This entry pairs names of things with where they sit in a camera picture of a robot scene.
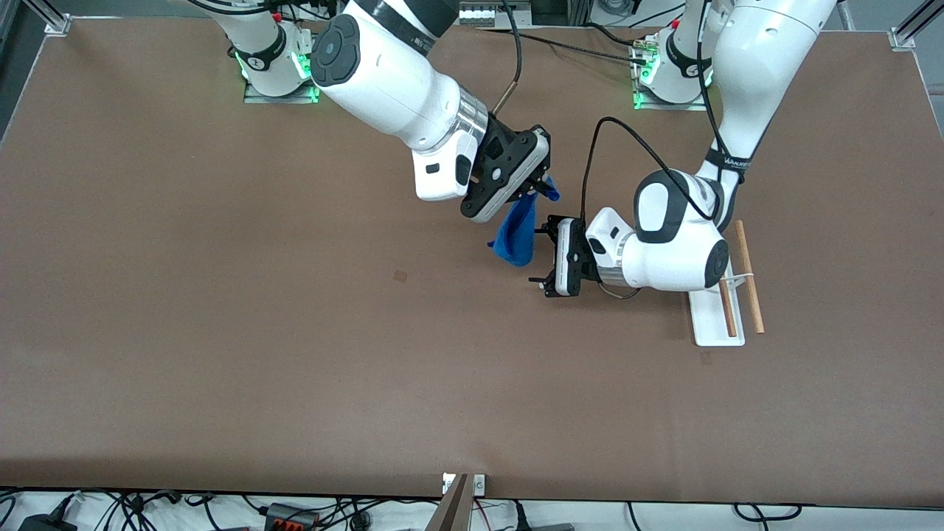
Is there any white power strip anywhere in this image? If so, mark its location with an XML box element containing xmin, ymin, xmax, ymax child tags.
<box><xmin>459</xmin><ymin>0</ymin><xmax>533</xmax><ymax>29</ymax></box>

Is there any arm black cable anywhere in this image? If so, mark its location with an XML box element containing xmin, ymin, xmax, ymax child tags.
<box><xmin>580</xmin><ymin>0</ymin><xmax>742</xmax><ymax>299</ymax></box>
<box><xmin>488</xmin><ymin>0</ymin><xmax>524</xmax><ymax>117</ymax></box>

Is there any black box with orange connectors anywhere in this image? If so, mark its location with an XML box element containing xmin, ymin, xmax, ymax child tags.
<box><xmin>264</xmin><ymin>503</ymin><xmax>319</xmax><ymax>531</ymax></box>

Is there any black looped floor cable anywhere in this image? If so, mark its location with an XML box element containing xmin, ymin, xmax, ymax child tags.
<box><xmin>732</xmin><ymin>503</ymin><xmax>802</xmax><ymax>523</ymax></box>

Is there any brown camera mount post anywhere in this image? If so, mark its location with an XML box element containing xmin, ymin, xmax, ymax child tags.
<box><xmin>426</xmin><ymin>474</ymin><xmax>473</xmax><ymax>531</ymax></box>

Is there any white rack with wooden rods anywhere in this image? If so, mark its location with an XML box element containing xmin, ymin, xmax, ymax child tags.
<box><xmin>690</xmin><ymin>220</ymin><xmax>766</xmax><ymax>347</ymax></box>

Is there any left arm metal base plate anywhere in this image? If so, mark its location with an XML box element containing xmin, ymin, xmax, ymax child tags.
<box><xmin>633</xmin><ymin>37</ymin><xmax>710</xmax><ymax>111</ymax></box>

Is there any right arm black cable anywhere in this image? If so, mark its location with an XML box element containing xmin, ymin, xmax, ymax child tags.
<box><xmin>488</xmin><ymin>0</ymin><xmax>524</xmax><ymax>117</ymax></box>

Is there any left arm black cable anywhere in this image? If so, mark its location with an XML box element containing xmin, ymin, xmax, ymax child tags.
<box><xmin>580</xmin><ymin>0</ymin><xmax>742</xmax><ymax>299</ymax></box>

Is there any black cable on table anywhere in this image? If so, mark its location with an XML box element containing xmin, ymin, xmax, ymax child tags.
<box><xmin>509</xmin><ymin>27</ymin><xmax>653</xmax><ymax>67</ymax></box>

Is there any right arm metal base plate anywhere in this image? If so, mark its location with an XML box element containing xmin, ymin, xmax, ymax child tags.
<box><xmin>243</xmin><ymin>33</ymin><xmax>325</xmax><ymax>104</ymax></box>

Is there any black power adapter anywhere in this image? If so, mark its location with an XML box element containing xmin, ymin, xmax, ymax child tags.
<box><xmin>18</xmin><ymin>513</ymin><xmax>78</xmax><ymax>531</ymax></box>

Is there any blue microfiber towel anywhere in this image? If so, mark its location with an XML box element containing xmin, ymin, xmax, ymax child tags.
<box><xmin>487</xmin><ymin>177</ymin><xmax>561</xmax><ymax>268</ymax></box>

